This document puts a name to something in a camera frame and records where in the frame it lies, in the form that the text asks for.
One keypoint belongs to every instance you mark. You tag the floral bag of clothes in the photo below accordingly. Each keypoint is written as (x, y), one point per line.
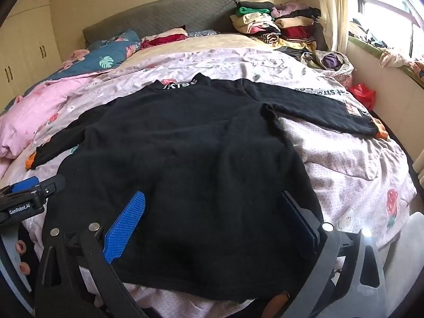
(331, 61)

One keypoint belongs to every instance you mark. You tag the black sweater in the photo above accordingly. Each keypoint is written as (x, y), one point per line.
(185, 145)

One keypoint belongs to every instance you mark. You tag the pink strawberry print bedsheet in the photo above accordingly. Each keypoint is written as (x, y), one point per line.
(347, 159)

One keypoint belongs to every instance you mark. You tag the pink quilt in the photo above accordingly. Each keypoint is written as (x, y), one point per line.
(36, 109)

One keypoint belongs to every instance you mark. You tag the pile of folded clothes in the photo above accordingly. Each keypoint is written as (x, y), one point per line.
(265, 23)

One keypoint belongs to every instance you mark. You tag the cream curtain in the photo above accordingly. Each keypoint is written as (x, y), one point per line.
(333, 13)

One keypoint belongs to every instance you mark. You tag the red cloth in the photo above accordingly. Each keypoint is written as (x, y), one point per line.
(165, 39)

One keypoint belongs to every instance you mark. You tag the heap of loose clothes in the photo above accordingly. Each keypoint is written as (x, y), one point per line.
(394, 56)

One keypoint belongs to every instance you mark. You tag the beige blanket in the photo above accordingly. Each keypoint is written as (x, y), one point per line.
(205, 43)

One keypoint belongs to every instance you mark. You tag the green windowsill mat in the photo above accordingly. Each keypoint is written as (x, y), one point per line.
(364, 44)

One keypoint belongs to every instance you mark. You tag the person's left hand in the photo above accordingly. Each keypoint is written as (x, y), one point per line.
(22, 246)

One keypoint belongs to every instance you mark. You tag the cream wardrobe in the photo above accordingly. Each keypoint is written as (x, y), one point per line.
(29, 33)

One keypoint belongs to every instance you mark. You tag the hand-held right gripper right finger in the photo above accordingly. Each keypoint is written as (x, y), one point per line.
(299, 220)

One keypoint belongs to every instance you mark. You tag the grey padded headboard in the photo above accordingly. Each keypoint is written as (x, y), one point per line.
(159, 16)

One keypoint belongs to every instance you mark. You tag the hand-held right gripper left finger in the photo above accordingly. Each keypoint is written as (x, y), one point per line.
(126, 225)

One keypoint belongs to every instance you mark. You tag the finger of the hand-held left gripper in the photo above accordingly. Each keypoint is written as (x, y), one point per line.
(24, 184)
(53, 185)

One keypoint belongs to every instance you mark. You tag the red plastic bag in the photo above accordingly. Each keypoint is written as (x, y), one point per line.
(362, 94)

